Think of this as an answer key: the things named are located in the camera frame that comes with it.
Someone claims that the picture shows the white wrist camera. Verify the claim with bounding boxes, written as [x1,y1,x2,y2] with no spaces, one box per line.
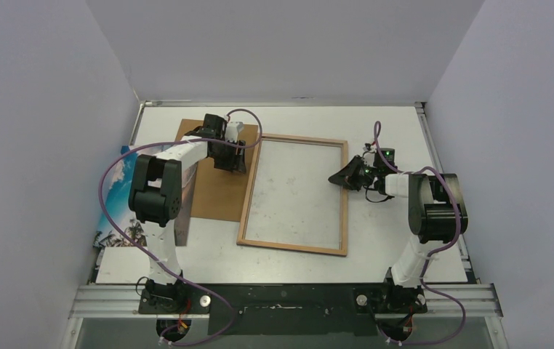
[362,142,377,156]
[224,121,244,143]

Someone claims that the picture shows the clear acrylic glass sheet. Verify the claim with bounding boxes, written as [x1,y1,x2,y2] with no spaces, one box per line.
[244,140,342,250]

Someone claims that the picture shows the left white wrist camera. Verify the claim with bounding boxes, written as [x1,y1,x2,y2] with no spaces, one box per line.
[224,121,244,143]

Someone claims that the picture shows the aluminium front rail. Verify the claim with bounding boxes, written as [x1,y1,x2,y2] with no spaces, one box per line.
[69,284,503,319]

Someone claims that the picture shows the blue wooden picture frame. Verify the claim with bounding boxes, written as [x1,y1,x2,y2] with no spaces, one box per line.
[236,134,348,257]

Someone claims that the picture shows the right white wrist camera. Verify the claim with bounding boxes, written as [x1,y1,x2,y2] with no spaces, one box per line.
[362,142,377,156]

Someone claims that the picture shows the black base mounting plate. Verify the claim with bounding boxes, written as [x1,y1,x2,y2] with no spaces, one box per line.
[137,282,427,341]

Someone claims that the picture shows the beach landscape photo print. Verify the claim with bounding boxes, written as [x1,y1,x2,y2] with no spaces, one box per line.
[92,144,198,249]

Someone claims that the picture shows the brown cardboard backing board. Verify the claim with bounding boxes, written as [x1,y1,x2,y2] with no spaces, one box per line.
[174,118,260,223]

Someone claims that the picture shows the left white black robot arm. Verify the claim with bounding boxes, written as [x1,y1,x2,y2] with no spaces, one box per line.
[128,114,246,313]

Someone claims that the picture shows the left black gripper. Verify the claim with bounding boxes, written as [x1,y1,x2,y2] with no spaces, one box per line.
[211,138,245,174]

